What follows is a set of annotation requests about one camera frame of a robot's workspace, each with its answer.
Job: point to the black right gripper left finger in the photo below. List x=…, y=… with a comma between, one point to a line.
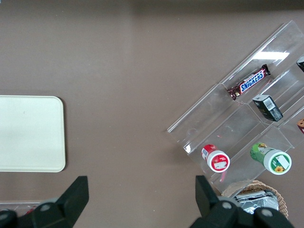
x=71, y=199

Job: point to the red lidded snack cup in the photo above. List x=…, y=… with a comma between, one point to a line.
x=217, y=160

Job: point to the silver foil packet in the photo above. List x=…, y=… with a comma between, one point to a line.
x=256, y=199

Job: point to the brown cookie box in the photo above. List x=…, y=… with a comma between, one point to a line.
x=301, y=126

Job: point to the clear acrylic tiered stand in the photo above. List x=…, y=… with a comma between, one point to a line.
x=213, y=118

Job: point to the clear acrylic bottle rack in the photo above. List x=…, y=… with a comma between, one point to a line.
x=14, y=204

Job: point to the red cola bottle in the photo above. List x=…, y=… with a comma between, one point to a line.
x=29, y=210

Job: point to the cream rectangular tray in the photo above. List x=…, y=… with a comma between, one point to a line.
x=28, y=133

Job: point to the Snickers chocolate bar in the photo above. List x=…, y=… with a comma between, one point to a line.
x=250, y=82

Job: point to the small black box with barcode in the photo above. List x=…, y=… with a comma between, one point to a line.
x=267, y=107

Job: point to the green lidded snack cup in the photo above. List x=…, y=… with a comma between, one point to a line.
x=273, y=159

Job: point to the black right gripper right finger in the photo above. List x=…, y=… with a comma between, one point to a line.
x=209, y=204

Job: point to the light wicker basket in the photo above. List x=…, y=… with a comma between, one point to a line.
x=279, y=197

